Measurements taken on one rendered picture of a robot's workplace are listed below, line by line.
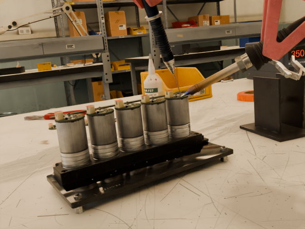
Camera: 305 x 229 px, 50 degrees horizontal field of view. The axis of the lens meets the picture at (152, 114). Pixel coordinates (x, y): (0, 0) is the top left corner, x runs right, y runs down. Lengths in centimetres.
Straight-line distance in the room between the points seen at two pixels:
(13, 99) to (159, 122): 442
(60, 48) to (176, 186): 235
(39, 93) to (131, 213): 450
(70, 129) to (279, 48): 19
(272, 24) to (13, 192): 27
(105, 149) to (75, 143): 3
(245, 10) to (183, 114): 577
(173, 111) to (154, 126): 3
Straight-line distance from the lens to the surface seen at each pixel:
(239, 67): 32
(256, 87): 42
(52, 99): 474
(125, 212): 25
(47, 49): 258
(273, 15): 31
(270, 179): 29
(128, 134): 30
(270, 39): 31
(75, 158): 29
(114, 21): 450
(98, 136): 29
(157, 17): 30
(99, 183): 28
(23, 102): 472
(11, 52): 256
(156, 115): 31
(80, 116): 29
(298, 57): 78
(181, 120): 33
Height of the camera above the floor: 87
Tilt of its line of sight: 12 degrees down
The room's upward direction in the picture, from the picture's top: 6 degrees counter-clockwise
